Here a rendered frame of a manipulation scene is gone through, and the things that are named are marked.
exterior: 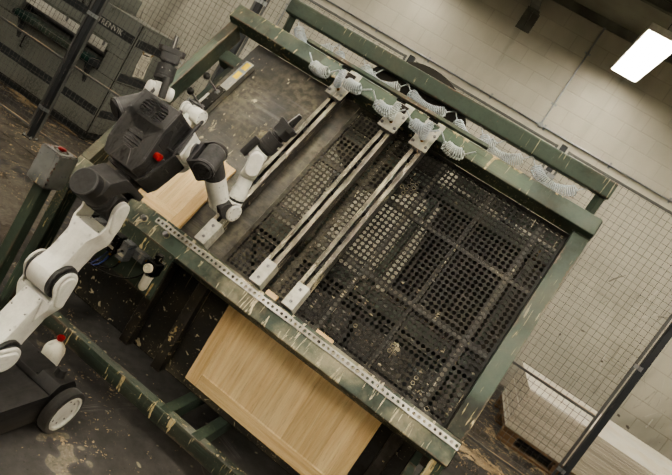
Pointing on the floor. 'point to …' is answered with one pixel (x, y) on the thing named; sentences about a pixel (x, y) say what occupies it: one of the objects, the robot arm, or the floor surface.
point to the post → (21, 227)
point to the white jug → (55, 349)
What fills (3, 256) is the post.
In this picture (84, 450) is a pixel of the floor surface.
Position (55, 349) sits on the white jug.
